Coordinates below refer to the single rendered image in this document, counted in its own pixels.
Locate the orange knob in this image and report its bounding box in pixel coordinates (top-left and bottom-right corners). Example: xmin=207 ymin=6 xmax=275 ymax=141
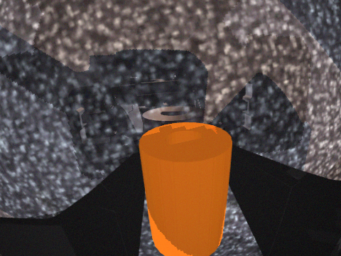
xmin=139 ymin=122 xmax=232 ymax=256

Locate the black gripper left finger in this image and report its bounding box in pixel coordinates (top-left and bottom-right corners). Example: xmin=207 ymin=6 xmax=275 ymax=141
xmin=0 ymin=153 xmax=145 ymax=256

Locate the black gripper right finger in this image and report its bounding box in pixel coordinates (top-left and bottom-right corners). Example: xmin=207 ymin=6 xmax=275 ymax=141
xmin=229 ymin=146 xmax=341 ymax=256

